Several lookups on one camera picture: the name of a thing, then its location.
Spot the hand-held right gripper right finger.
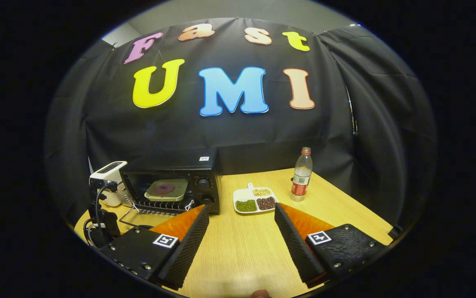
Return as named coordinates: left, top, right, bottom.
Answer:
left=274, top=203, right=386, bottom=289

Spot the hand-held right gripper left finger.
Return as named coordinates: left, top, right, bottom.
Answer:
left=97, top=204, right=210, bottom=290

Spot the cream square plate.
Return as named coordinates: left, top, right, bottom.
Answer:
left=144, top=179, right=189, bottom=202

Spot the black electric oven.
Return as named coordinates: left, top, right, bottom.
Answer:
left=118, top=149, right=222, bottom=227

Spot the white toaster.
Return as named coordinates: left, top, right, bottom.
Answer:
left=89, top=161, right=128, bottom=207

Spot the clear plastic bottle red label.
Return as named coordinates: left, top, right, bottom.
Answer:
left=290, top=147, right=314, bottom=202

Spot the white divided plate with beans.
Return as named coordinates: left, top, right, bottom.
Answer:
left=233, top=183, right=279, bottom=214

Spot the black backdrop cloth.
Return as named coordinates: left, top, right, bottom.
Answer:
left=43, top=17, right=437, bottom=232

